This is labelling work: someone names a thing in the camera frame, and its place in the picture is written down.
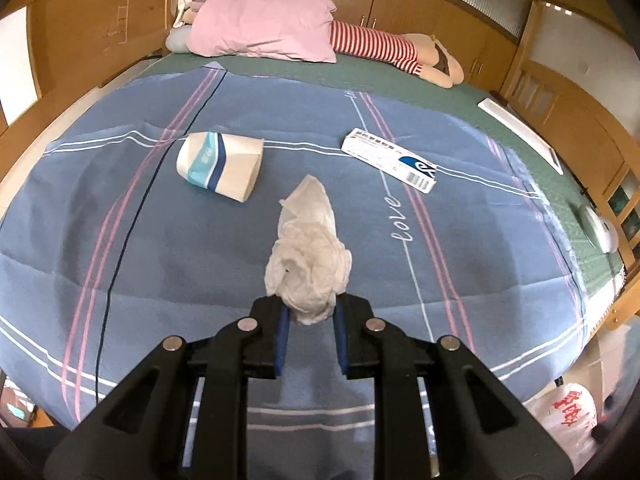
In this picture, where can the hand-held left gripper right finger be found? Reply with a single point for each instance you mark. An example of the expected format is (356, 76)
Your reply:
(341, 340)

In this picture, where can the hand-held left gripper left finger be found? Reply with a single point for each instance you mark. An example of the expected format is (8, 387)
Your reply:
(282, 340)

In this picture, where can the white tissue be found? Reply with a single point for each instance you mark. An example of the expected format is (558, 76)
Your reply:
(310, 260)

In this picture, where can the white red-printed plastic bag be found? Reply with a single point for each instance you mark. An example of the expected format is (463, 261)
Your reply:
(565, 420)

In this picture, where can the blue striped blanket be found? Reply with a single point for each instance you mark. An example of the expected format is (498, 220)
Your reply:
(150, 240)

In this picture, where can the white blue paper cup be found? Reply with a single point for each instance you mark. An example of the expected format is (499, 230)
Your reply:
(220, 165)

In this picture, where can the white barcode box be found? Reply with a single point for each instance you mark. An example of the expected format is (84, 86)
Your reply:
(380, 152)

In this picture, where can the long white flat bar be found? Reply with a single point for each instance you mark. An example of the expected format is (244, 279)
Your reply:
(520, 132)

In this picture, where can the white round device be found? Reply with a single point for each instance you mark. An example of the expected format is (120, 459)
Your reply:
(600, 227)

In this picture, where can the red striped plush doll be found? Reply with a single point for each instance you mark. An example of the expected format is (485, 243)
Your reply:
(380, 45)

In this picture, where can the light blue plush cushion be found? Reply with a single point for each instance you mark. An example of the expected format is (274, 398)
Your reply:
(177, 40)

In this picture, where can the pink pillow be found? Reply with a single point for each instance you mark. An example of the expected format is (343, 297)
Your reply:
(260, 20)

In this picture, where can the wooden headboard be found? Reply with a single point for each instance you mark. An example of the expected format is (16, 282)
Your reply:
(100, 20)

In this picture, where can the wooden bed side frame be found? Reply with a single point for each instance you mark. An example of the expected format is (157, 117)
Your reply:
(575, 95)

